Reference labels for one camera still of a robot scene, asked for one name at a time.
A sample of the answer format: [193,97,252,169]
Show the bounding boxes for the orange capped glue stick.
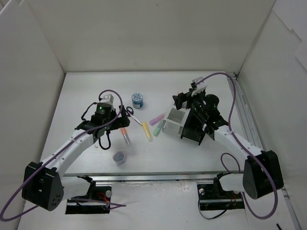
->
[120,127,131,146]

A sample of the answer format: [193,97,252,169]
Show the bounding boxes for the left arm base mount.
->
[65,176,112,215]

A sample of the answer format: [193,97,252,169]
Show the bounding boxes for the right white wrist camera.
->
[190,77,207,97]

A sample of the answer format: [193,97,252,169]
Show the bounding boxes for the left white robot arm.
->
[22,103,130,211]

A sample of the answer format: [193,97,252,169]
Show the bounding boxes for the purple cable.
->
[0,90,127,221]
[194,72,280,219]

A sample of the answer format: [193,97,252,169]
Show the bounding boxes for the green highlighter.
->
[153,120,164,137]

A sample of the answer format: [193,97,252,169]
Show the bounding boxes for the aluminium front rail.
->
[62,170,245,184]

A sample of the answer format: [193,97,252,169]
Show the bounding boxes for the blue lidded jar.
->
[131,92,143,109]

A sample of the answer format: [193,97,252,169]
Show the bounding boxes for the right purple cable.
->
[194,72,280,219]

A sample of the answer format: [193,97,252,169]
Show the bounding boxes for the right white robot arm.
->
[173,91,284,199]

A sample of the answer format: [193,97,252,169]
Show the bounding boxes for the small clear glitter jar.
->
[112,151,126,165]

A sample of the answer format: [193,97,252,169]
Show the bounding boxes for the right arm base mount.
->
[197,173,245,220]

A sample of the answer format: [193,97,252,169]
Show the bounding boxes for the black slotted pen holder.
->
[180,109,214,146]

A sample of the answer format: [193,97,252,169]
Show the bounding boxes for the black handled scissors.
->
[125,106,142,126]

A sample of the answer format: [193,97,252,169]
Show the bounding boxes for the yellow highlighter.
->
[142,122,153,142]

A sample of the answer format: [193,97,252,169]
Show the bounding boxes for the white slotted pen holder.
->
[162,103,190,137]

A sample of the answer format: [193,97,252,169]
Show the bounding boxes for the purple highlighter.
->
[149,113,165,126]

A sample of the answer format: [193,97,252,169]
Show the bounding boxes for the aluminium rail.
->
[62,170,245,184]
[227,72,302,230]

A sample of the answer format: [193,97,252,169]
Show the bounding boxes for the aluminium right rail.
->
[227,72,302,230]

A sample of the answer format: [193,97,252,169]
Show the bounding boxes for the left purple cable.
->
[0,90,127,221]

